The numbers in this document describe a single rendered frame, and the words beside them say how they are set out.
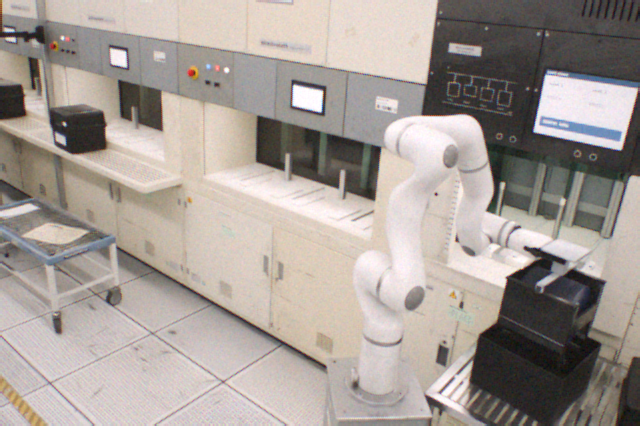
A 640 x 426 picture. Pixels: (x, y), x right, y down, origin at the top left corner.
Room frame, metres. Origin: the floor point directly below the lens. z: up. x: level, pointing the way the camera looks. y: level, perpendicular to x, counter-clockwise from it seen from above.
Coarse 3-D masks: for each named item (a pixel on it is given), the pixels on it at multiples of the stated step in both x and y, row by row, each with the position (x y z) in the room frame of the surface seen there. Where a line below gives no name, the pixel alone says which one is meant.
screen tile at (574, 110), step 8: (552, 80) 1.82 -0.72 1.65; (552, 88) 1.81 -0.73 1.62; (560, 88) 1.80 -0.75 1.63; (568, 88) 1.78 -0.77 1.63; (576, 88) 1.77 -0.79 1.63; (584, 88) 1.75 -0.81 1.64; (544, 96) 1.82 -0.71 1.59; (568, 96) 1.78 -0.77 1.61; (576, 96) 1.76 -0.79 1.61; (544, 104) 1.82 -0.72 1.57; (552, 104) 1.81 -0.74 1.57; (560, 104) 1.79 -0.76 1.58; (568, 104) 1.78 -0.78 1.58; (576, 104) 1.76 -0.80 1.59; (544, 112) 1.82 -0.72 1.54; (552, 112) 1.80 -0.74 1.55; (560, 112) 1.79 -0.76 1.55; (568, 112) 1.77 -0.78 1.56; (576, 112) 1.76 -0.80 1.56
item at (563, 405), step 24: (480, 336) 1.39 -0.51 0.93; (504, 336) 1.53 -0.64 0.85; (576, 336) 1.45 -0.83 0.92; (480, 360) 1.38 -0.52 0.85; (504, 360) 1.32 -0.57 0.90; (528, 360) 1.47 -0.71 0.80; (552, 360) 1.48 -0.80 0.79; (576, 360) 1.43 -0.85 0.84; (480, 384) 1.36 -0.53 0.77; (504, 384) 1.31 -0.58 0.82; (528, 384) 1.26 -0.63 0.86; (552, 384) 1.22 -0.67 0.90; (576, 384) 1.29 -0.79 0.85; (528, 408) 1.25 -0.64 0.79; (552, 408) 1.21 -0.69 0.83
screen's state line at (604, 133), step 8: (544, 120) 1.81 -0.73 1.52; (552, 120) 1.80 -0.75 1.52; (560, 120) 1.78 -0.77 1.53; (552, 128) 1.79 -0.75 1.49; (560, 128) 1.78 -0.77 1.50; (568, 128) 1.76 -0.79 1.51; (576, 128) 1.75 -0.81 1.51; (584, 128) 1.74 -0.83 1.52; (592, 128) 1.72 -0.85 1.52; (600, 128) 1.71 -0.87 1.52; (592, 136) 1.72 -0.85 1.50; (600, 136) 1.70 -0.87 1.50; (608, 136) 1.69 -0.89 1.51; (616, 136) 1.68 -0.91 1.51
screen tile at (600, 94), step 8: (592, 88) 1.74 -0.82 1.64; (600, 88) 1.72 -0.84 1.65; (608, 88) 1.71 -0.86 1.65; (592, 96) 1.74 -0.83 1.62; (600, 96) 1.72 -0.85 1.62; (608, 96) 1.71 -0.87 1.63; (616, 96) 1.69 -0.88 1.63; (616, 104) 1.69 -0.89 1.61; (624, 104) 1.68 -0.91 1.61; (592, 112) 1.73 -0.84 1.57; (600, 112) 1.71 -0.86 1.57; (608, 112) 1.70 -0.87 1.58; (616, 112) 1.69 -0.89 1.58; (624, 112) 1.67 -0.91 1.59; (592, 120) 1.72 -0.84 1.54; (600, 120) 1.71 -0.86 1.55; (608, 120) 1.70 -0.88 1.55; (616, 120) 1.68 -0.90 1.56; (624, 120) 1.67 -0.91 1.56
